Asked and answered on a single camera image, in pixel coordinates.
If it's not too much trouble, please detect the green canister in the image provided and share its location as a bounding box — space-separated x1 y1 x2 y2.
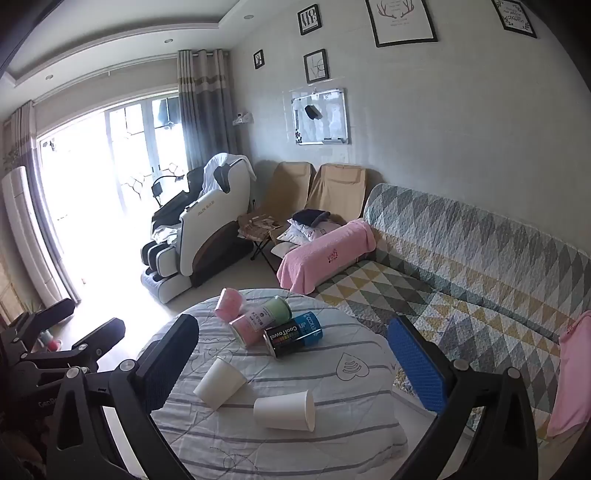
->
263 295 293 328

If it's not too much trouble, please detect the leaf wreath picture frame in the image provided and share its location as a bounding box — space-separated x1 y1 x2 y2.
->
491 0 537 39

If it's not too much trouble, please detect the pink cloth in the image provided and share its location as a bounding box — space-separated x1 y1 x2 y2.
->
549 310 591 438

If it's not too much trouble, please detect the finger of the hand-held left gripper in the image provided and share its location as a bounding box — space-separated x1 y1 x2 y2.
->
9 298 76 343
21 318 126 373

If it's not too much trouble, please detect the blue canister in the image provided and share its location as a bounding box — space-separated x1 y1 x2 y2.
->
293 311 323 352

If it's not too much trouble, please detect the white cloth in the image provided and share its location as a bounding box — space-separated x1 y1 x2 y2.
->
203 153 257 191

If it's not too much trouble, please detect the small black picture frame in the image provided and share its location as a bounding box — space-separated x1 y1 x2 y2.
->
297 4 321 36

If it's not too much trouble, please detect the small folding table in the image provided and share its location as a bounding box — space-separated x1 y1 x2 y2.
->
238 213 287 264

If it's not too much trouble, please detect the white paper cup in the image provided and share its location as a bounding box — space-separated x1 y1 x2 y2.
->
253 390 316 433
193 357 249 411

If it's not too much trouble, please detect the line drawing picture frame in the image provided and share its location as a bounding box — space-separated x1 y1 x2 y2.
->
303 49 328 84

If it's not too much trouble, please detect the grey curtain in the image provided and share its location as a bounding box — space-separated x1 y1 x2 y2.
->
177 49 252 172
0 102 81 305

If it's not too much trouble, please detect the white pillow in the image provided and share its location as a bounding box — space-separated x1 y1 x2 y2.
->
276 219 345 246

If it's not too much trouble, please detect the white massage chair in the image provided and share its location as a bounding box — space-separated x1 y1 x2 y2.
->
141 153 257 304

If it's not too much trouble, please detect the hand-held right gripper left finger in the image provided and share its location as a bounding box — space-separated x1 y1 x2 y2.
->
46 315 200 480

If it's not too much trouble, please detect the black canister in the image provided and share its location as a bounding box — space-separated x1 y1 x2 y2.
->
263 323 303 359

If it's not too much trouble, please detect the striped white table cover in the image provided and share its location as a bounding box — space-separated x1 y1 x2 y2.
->
139 288 409 480

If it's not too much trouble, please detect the dark cloth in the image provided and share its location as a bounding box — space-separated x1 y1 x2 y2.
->
292 209 331 228

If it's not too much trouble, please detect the white standing air conditioner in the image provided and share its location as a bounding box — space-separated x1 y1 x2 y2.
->
0 166 65 306

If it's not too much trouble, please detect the pink towel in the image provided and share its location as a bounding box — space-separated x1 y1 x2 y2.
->
276 220 377 294

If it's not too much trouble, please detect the sofa with triangle-pattern quilt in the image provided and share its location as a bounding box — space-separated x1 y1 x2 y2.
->
314 183 591 439

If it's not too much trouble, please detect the black gooseneck holder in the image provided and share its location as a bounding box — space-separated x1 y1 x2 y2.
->
151 174 186 209

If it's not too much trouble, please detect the beige folding chair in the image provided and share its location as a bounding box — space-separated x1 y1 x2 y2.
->
305 163 370 222
259 161 317 223

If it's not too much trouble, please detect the pink canister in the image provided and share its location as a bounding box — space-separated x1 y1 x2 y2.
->
230 308 273 348
215 287 252 321

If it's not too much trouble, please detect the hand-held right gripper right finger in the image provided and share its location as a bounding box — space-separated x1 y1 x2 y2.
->
387 316 539 480

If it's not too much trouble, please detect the whiteboard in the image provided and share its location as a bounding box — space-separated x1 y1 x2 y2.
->
291 88 352 147

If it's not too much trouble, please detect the large antler picture frame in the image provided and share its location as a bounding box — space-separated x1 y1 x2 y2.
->
365 0 438 48

